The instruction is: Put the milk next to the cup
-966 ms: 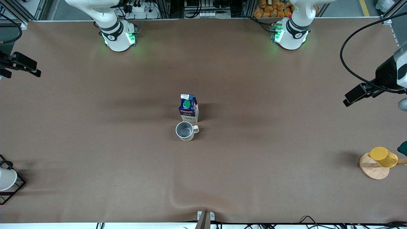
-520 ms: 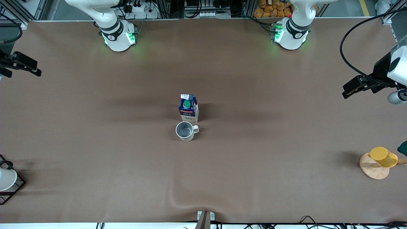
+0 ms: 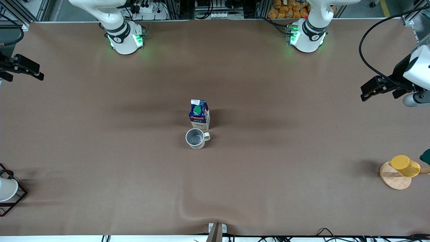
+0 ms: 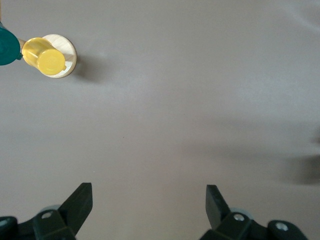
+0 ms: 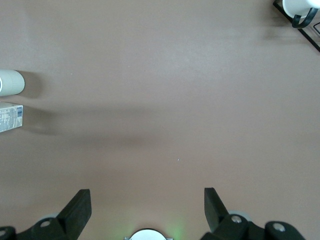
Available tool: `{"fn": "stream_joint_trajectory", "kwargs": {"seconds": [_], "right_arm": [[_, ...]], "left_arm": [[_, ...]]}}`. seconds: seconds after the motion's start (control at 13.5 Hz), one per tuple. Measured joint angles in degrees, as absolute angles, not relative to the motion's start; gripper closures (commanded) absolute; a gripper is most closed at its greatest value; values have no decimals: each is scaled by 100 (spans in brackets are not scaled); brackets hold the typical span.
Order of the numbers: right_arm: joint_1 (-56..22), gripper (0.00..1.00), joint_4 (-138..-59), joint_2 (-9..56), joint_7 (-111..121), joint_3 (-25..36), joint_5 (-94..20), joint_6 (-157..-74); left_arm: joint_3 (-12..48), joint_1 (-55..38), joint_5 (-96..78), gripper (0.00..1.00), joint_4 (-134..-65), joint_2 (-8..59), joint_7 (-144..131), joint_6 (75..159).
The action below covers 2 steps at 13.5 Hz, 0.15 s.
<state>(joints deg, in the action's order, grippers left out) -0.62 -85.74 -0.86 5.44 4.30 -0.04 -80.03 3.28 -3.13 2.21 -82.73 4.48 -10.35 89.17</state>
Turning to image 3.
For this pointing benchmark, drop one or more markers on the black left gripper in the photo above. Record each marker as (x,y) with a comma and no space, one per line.
(400,73)

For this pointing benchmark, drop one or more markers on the grey metal clamp bracket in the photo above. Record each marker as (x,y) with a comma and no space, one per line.
(224,228)

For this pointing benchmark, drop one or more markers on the cream ceramic mug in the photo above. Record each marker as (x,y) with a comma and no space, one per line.
(195,137)

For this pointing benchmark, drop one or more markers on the yellow plastic cup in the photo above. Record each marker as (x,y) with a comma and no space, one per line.
(404,166)

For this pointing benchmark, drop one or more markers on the dark green object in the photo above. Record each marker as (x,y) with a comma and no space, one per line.
(426,157)

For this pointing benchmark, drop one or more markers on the slim white power strip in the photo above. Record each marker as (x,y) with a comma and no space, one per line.
(226,15)

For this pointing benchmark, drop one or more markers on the white bowl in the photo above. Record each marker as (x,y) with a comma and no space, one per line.
(6,190)

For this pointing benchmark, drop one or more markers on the large white power strip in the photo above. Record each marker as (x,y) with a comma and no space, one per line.
(158,15)

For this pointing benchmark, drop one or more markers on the aluminium frame rail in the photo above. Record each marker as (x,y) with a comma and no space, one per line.
(408,21)
(42,10)

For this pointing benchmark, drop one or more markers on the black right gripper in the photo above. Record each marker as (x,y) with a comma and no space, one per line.
(4,65)

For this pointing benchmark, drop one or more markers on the blue white milk carton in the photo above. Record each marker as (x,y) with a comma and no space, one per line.
(198,119)

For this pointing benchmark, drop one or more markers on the round wooden board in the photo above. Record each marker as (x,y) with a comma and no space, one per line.
(394,182)

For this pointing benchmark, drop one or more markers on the brown tapered post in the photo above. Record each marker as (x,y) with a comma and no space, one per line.
(215,235)

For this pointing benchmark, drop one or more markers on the orange snack pile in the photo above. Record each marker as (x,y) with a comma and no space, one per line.
(285,10)

